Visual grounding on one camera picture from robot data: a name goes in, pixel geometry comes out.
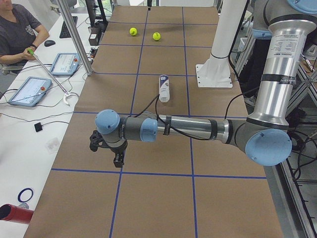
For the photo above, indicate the reacher grabber stick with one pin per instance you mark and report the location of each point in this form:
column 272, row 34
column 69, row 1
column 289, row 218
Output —
column 66, row 93

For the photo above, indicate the aluminium frame post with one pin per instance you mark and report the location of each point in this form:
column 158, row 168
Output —
column 65, row 12

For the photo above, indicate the teach pendant tablet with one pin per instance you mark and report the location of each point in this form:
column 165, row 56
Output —
column 31, row 92
column 65, row 64

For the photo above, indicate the blue tape roll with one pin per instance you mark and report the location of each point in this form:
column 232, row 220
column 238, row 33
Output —
column 25, row 195

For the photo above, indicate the far teach pendant tablet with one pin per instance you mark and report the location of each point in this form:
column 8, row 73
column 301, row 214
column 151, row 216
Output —
column 65, row 64

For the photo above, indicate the clear plastic piece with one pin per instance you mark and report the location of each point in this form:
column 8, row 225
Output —
column 53, row 145

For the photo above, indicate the near teach pendant tablet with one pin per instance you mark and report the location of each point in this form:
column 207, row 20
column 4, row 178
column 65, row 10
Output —
column 31, row 92

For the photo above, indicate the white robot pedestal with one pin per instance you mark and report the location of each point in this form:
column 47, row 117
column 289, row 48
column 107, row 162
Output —
column 215, row 72

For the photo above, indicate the black computer mouse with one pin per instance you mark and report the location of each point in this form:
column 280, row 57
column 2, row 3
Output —
column 49, row 43

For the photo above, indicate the small black box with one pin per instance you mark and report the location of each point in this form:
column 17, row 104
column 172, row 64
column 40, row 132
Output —
column 95, row 36

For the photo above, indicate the red cylinder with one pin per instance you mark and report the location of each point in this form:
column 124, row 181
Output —
column 12, row 213

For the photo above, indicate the seated person grey shirt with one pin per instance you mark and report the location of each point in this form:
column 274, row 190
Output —
column 19, row 32

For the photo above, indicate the clear tennis ball can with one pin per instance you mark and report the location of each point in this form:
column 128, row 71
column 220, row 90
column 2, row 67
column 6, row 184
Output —
column 164, row 89

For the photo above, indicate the small black square pad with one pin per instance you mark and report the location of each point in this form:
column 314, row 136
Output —
column 38, row 127

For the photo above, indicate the tennis ball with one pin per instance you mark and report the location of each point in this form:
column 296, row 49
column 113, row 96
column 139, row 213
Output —
column 133, row 31
column 156, row 36

